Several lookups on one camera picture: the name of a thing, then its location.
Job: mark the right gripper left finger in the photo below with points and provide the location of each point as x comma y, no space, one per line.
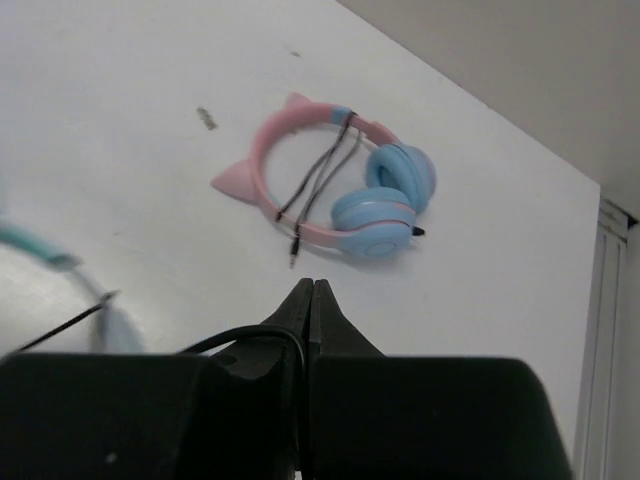
233,406

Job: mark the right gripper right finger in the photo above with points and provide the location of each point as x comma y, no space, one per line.
373,416

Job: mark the teal cat ear headphones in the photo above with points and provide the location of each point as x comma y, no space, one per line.
49,302

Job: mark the pink blue cat headphones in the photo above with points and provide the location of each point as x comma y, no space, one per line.
373,222

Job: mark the right side aluminium rail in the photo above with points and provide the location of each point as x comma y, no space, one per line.
606,442

